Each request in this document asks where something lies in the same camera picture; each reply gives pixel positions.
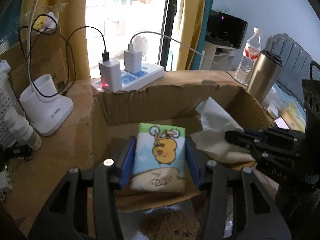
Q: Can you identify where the steel travel tumbler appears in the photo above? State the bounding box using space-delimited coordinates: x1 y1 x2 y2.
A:
246 49 283 103

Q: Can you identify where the yellow tissue pack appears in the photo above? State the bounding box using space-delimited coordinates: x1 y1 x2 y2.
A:
280 101 305 133

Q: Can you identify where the white pill bottle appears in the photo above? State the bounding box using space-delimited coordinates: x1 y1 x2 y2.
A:
4 107 21 131
14 115 42 151

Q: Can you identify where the brown plush toy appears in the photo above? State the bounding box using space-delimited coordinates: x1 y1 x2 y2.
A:
139 209 200 240

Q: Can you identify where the black computer monitor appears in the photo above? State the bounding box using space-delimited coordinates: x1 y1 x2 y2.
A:
205 10 248 49

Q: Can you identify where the cartoon duck tissue pack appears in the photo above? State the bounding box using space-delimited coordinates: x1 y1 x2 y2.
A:
130 123 185 193

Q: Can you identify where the white computer desk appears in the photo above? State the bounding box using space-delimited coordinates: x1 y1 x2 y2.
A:
200 41 238 71

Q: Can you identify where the white desk lamp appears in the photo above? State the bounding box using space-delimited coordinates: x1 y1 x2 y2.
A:
19 0 73 137

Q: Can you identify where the yellow duck plush in bag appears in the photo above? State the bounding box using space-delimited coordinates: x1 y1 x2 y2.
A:
33 11 59 32

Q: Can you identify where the grey padded headboard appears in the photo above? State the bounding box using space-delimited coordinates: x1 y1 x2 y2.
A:
265 33 313 105

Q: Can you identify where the white paper towel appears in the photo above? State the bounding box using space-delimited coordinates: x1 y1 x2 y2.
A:
190 97 255 164

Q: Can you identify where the smartphone with lit screen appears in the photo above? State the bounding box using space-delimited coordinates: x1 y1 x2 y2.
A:
274 116 290 129

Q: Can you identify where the white power strip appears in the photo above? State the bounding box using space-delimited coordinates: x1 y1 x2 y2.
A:
91 63 164 96

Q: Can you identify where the white plastic basket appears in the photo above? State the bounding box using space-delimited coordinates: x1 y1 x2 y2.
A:
0 60 24 148

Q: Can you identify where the clear water bottle red label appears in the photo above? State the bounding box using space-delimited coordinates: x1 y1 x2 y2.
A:
235 27 263 85

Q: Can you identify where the brown cardboard box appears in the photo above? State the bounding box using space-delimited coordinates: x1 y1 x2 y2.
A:
90 80 272 212

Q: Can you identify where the white charger with black cable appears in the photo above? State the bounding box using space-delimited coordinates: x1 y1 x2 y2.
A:
99 51 122 92

